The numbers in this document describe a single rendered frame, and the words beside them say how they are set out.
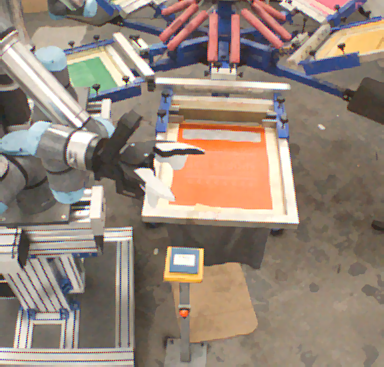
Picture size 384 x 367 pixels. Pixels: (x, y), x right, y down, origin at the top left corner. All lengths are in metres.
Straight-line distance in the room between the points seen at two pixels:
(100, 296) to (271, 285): 1.01
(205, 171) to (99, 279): 0.94
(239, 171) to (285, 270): 1.03
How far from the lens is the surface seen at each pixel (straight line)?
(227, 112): 1.95
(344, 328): 2.56
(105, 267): 2.41
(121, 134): 0.74
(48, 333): 2.28
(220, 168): 1.80
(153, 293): 2.53
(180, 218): 1.57
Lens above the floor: 2.20
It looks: 45 degrees down
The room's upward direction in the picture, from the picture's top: straight up
